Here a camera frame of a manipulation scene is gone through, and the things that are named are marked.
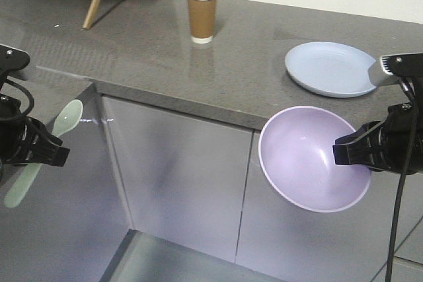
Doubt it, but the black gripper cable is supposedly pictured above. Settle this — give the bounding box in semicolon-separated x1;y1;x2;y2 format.
5;77;35;121
385;77;418;282

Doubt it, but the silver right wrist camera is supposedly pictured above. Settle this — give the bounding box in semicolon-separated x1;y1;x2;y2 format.
368;52;422;87

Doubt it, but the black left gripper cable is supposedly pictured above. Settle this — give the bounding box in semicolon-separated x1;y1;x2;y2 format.
5;77;35;121

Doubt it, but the light blue plate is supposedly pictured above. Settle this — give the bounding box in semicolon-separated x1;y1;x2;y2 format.
284;42;376;98

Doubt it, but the mint green plastic spoon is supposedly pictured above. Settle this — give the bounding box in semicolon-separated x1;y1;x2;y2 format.
4;100;83;208

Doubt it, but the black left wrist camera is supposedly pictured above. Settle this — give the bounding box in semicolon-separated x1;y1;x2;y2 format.
1;44;30;81

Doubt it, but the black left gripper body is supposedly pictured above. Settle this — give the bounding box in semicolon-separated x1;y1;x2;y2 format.
1;96;70;176

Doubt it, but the brown paper cup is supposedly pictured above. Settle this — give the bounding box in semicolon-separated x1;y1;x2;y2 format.
187;0;217;44

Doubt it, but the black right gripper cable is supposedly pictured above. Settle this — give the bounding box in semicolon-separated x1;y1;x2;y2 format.
385;77;418;282

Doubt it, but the purple plastic bowl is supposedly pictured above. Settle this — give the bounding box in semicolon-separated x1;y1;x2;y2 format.
258;106;371;213

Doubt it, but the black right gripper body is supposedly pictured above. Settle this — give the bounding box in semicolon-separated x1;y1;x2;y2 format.
332;103;422;174

